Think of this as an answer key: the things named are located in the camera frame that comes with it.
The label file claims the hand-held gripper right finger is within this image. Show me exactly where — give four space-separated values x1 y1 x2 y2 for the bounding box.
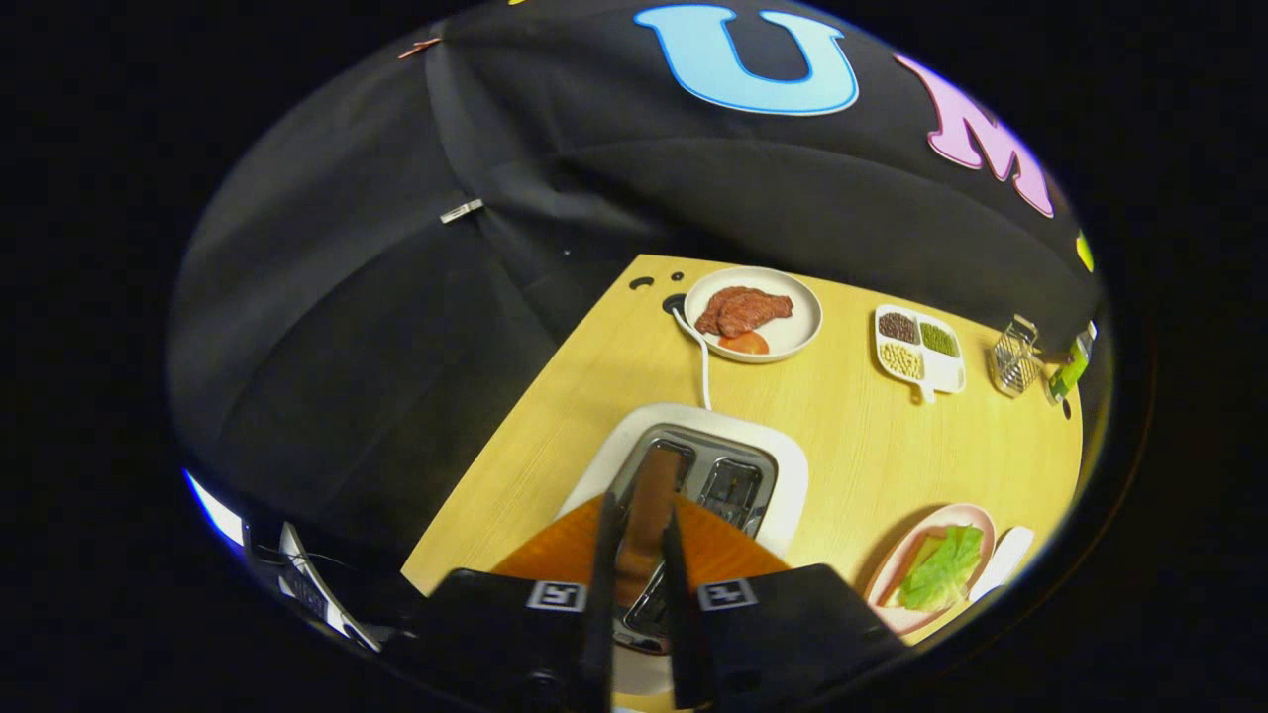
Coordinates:
660 495 907 710

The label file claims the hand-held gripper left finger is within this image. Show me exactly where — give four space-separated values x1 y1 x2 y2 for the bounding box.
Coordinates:
411 490 629 713

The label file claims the green lettuce leaf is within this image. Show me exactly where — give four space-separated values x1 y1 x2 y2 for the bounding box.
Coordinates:
897 525 986 612

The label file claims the cream toaster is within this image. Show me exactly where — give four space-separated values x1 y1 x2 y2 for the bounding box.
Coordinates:
555 402 810 696

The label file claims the pink round plate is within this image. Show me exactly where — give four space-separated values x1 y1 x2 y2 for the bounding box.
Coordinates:
864 502 998 636

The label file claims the red raw meat piece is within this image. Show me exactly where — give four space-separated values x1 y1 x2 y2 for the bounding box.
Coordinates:
694 286 794 338

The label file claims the white round plate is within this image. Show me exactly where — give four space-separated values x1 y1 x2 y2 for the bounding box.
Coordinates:
683 266 824 364

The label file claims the black backdrop cloth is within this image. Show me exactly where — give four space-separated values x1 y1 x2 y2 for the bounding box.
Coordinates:
168 0 1106 556

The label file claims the white square plate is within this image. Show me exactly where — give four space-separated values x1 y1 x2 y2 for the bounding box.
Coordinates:
969 526 1035 603

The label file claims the white divided dish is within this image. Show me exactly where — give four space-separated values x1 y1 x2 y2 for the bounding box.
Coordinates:
874 304 968 404

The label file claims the green label plastic bottle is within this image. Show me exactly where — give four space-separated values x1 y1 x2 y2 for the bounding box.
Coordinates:
1045 322 1099 407

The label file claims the white toaster cable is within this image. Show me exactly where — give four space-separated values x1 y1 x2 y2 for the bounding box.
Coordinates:
671 307 714 411

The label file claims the metal wire cutlery holder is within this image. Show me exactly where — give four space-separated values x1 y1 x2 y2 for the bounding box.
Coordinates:
989 315 1041 399

